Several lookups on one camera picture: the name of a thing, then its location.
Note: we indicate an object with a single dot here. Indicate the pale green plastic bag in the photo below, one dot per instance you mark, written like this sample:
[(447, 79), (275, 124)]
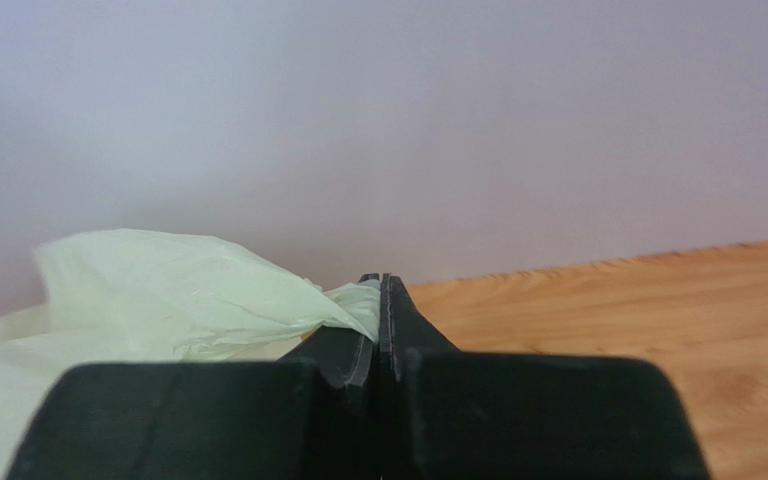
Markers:
[(145, 296)]

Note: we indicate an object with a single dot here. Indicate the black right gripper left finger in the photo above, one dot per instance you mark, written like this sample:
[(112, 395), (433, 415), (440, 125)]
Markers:
[(305, 415)]

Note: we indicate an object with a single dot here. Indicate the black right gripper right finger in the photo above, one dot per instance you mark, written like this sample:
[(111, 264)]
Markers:
[(451, 414)]

